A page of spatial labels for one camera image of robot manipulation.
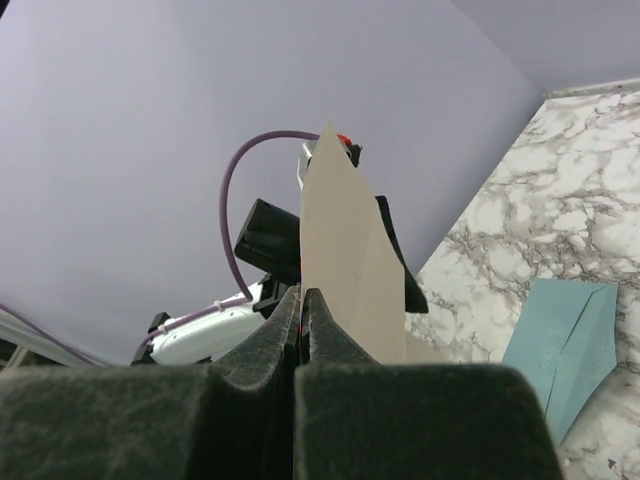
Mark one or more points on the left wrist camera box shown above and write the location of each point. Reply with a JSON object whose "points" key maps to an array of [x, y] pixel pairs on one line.
{"points": [[352, 150]]}

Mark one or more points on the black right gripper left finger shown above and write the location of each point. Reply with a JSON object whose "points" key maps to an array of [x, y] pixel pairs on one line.
{"points": [[230, 419]]}

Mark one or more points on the light blue paper envelope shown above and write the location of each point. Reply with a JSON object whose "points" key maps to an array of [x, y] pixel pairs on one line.
{"points": [[564, 345]]}

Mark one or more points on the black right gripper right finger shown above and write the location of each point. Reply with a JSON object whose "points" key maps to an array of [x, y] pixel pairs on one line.
{"points": [[358, 419]]}

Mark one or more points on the beige paper letter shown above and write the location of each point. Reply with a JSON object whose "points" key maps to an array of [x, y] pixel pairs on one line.
{"points": [[347, 255]]}

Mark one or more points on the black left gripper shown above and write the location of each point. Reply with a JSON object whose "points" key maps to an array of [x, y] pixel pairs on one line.
{"points": [[269, 240]]}

